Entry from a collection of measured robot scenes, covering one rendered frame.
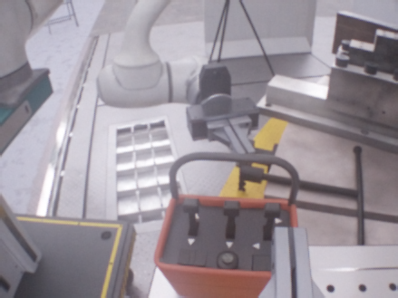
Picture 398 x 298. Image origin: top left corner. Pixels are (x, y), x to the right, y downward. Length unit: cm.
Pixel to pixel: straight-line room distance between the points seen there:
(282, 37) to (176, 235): 332
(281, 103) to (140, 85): 110
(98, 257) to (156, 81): 63
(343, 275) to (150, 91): 53
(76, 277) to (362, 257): 82
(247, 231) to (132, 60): 41
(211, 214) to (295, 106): 121
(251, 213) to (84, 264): 70
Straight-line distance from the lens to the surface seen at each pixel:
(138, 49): 64
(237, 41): 341
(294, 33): 369
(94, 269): 103
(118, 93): 66
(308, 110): 161
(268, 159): 41
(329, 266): 57
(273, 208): 40
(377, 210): 126
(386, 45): 148
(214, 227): 45
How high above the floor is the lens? 116
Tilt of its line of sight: 38 degrees down
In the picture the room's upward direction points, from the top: 3 degrees counter-clockwise
